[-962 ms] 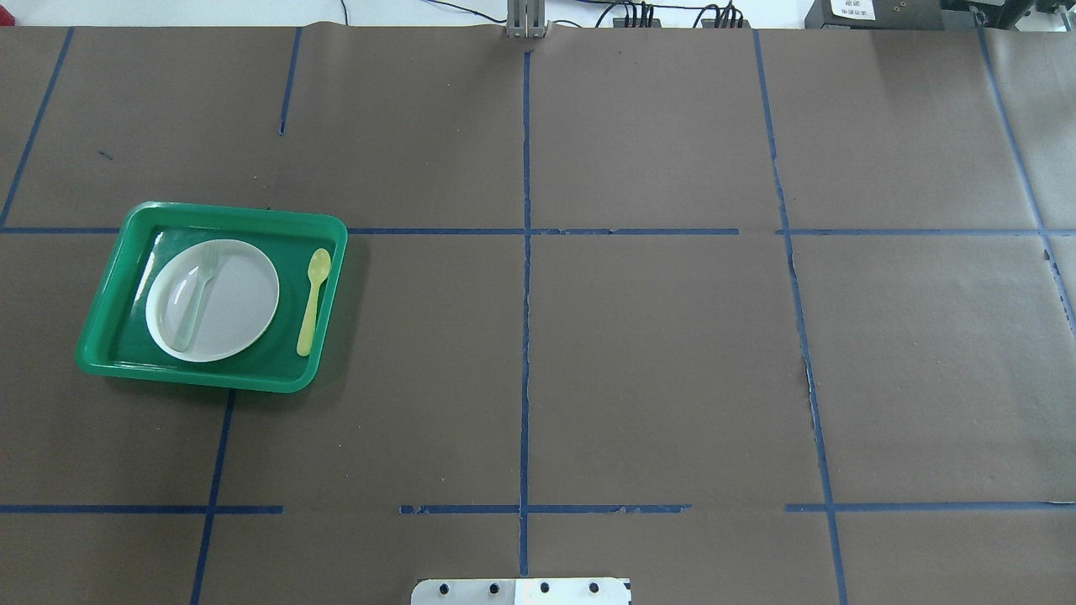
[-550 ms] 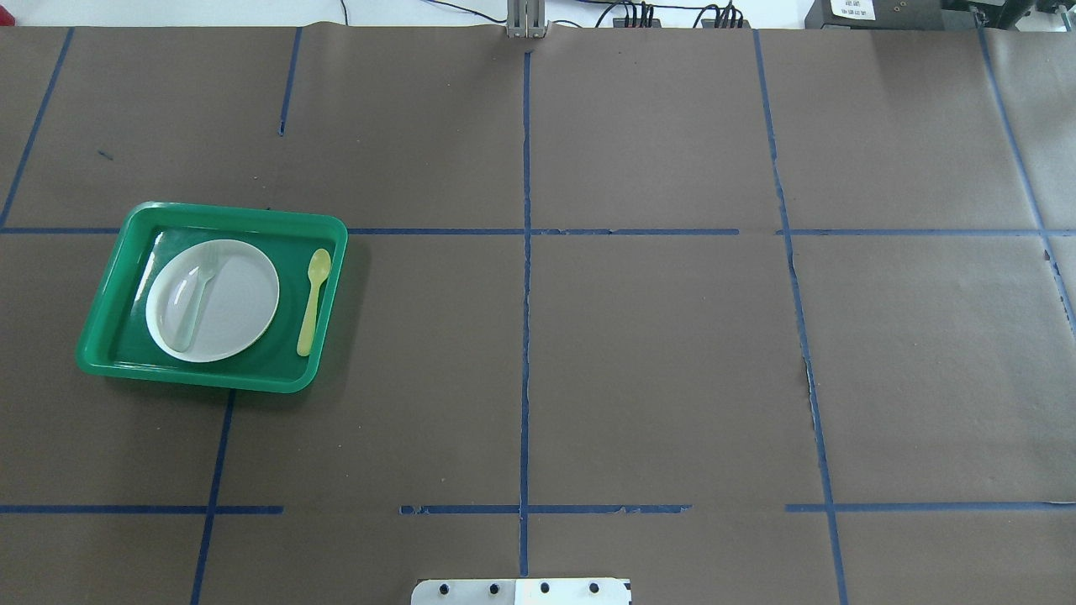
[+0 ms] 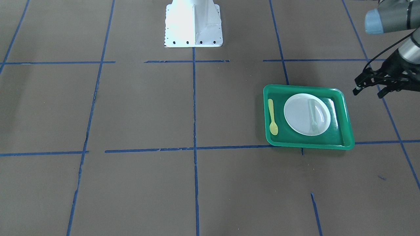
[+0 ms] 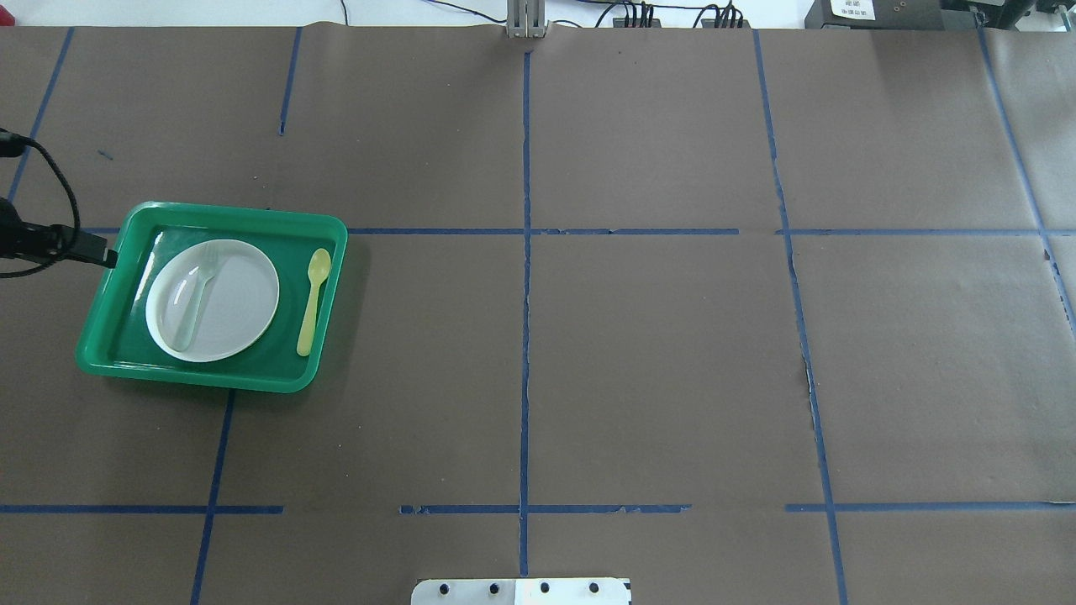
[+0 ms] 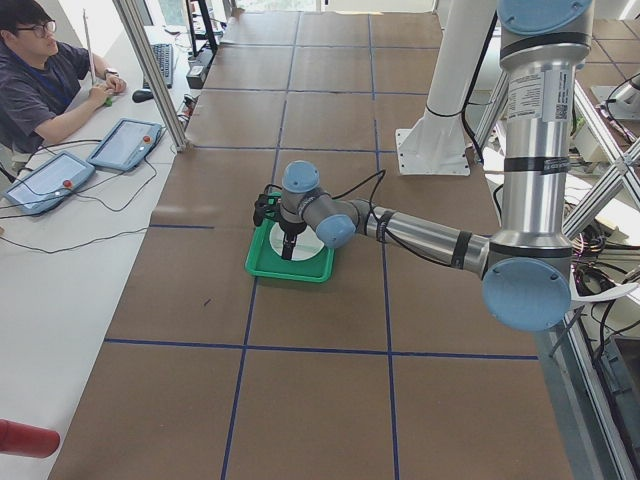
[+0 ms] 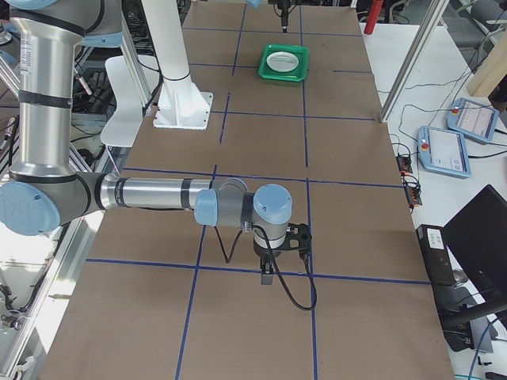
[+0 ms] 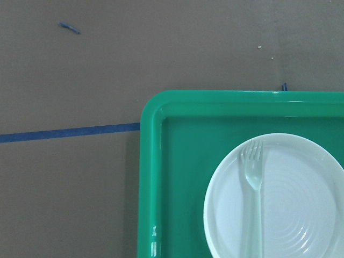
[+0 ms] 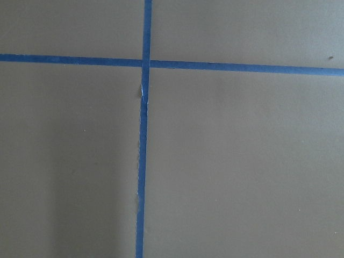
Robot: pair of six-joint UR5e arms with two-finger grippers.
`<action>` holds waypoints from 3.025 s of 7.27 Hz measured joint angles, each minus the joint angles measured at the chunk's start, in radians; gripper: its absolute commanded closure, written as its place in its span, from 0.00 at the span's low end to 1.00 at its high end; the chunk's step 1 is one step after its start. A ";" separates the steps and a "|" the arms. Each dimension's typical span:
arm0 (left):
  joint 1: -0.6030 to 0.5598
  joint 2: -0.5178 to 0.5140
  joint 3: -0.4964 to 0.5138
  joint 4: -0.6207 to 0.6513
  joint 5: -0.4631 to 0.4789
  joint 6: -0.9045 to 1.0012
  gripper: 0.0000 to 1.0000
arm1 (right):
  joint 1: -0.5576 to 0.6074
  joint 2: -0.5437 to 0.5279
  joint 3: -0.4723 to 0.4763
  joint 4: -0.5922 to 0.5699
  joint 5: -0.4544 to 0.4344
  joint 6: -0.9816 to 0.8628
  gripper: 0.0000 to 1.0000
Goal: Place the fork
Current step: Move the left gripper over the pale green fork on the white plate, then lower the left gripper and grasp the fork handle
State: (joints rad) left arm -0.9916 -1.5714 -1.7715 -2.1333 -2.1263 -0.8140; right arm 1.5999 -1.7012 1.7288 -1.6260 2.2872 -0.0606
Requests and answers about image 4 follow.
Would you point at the pale green plastic fork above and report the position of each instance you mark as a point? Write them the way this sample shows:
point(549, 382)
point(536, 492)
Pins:
point(201, 275)

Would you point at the yellow plastic spoon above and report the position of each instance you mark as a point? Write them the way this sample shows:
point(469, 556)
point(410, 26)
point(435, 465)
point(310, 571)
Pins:
point(318, 270)

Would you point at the black power strip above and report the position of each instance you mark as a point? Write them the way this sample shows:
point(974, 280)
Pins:
point(636, 16)

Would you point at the green plastic tray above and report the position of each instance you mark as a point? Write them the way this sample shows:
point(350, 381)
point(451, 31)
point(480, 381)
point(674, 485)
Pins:
point(115, 339)

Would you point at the white round plate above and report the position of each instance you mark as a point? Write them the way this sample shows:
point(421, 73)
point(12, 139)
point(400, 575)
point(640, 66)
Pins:
point(238, 306)

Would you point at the aluminium frame post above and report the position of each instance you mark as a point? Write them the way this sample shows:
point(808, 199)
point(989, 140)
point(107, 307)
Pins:
point(526, 19)

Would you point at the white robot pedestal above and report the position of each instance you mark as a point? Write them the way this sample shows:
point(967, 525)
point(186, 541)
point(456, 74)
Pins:
point(563, 590)

